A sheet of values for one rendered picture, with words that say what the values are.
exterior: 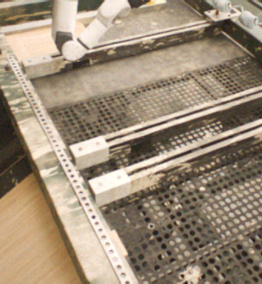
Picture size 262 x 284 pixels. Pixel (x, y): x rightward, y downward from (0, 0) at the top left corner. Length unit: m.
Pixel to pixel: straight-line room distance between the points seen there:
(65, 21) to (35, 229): 0.80
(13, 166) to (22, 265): 0.46
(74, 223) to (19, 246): 0.47
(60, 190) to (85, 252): 0.24
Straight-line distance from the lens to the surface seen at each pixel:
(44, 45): 2.11
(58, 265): 1.59
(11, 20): 2.46
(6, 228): 1.80
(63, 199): 1.35
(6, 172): 1.95
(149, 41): 2.08
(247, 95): 1.80
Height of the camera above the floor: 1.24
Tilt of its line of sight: 1 degrees down
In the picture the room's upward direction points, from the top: 50 degrees clockwise
